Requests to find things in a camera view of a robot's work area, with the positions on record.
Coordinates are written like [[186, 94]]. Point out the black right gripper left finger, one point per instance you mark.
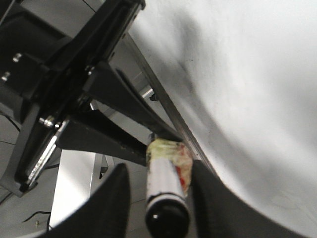
[[104, 215]]

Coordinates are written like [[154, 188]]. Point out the red magnet taped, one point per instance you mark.
[[177, 153]]

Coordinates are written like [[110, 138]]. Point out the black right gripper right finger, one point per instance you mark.
[[219, 213]]

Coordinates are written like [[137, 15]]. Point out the black whiteboard stand frame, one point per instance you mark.
[[48, 81]]

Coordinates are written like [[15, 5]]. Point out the white whiteboard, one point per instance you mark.
[[243, 75]]

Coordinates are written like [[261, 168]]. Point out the black whiteboard marker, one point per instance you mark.
[[167, 214]]

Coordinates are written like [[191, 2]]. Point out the grey aluminium marker tray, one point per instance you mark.
[[166, 102]]

